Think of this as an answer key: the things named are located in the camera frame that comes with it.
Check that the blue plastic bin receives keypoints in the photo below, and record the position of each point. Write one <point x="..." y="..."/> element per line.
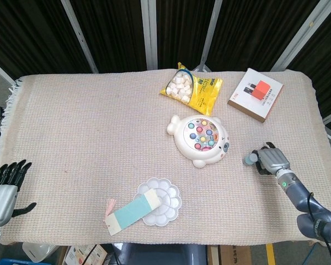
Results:
<point x="5" y="262"/>

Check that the white plastic container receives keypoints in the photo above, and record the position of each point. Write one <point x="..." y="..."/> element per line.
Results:
<point x="37" y="251"/>

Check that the brown cardboard box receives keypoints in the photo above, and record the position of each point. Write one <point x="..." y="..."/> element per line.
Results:
<point x="231" y="255"/>

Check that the teal grey toy hammer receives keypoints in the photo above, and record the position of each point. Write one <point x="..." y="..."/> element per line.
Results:
<point x="249" y="160"/>

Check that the teal cream tasselled bookmark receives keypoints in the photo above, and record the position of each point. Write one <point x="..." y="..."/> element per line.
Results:
<point x="129" y="214"/>

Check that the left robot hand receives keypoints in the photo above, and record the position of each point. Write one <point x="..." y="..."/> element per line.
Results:
<point x="0" y="201"/>

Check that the black curtain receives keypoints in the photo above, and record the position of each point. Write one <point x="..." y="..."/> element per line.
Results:
<point x="116" y="30"/>

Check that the orange cube block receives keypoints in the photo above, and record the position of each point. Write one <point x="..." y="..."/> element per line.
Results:
<point x="260" y="89"/>

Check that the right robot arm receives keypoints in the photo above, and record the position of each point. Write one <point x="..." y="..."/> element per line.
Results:
<point x="300" y="193"/>

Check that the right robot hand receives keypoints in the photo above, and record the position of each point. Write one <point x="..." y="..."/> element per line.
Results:
<point x="273" y="160"/>

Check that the white metal frame post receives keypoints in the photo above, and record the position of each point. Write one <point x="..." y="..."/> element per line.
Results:
<point x="80" y="36"/>
<point x="211" y="30"/>
<point x="298" y="38"/>
<point x="0" y="70"/>
<point x="149" y="36"/>

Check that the white bear whack-a-mole toy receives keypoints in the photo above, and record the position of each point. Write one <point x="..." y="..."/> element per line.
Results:
<point x="182" y="151"/>

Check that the beige woven tablecloth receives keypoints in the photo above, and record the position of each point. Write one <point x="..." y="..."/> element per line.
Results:
<point x="71" y="124"/>

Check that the white flower paint palette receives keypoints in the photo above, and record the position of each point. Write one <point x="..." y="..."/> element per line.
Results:
<point x="168" y="208"/>

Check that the printed cardboard box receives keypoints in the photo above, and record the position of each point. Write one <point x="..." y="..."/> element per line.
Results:
<point x="82" y="255"/>

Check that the white flat product box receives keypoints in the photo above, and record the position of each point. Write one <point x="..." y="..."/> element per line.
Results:
<point x="245" y="105"/>

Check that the yellow marshmallow snack bag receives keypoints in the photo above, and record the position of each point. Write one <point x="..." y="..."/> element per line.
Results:
<point x="204" y="94"/>

